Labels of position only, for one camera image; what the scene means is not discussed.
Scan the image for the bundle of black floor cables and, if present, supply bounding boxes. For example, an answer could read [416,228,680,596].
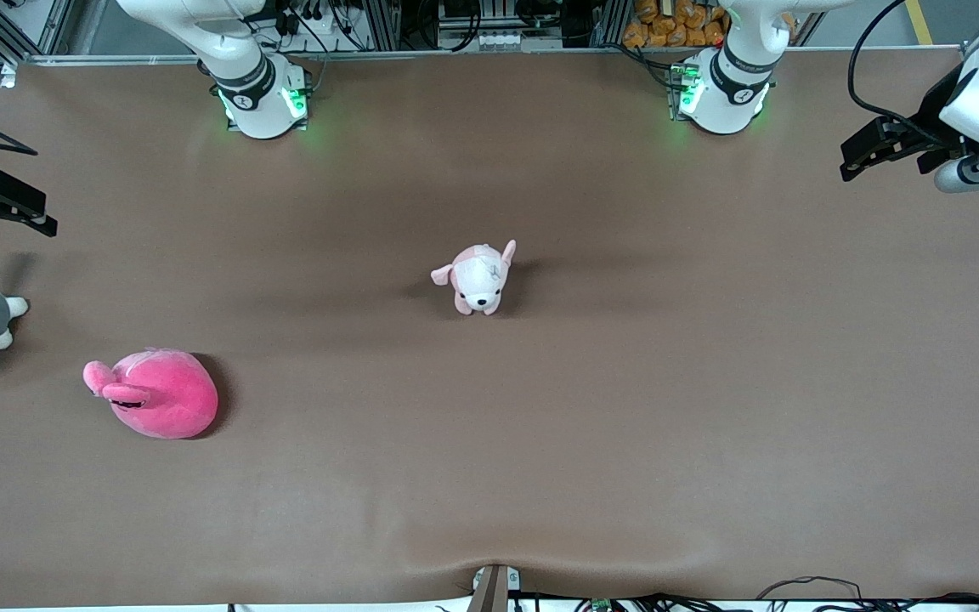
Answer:
[532,576,979,612]

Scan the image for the pile of orange plush toys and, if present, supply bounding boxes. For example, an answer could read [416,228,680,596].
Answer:
[623,0,730,49]

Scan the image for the white power strip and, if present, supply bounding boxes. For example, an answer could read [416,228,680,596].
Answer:
[473,31,563,51]

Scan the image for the round bright pink plush toy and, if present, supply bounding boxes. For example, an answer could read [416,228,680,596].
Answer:
[83,348,220,440]

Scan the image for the metal table edge clamp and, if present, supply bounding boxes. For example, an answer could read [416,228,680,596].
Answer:
[468,564,522,612]

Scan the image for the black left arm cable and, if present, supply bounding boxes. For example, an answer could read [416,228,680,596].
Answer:
[847,0,958,145]

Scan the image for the aluminium table edge rail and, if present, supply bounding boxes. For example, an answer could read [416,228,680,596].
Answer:
[0,46,975,67]

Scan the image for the pale pink plush dog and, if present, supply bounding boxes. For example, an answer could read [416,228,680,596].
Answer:
[430,240,518,317]

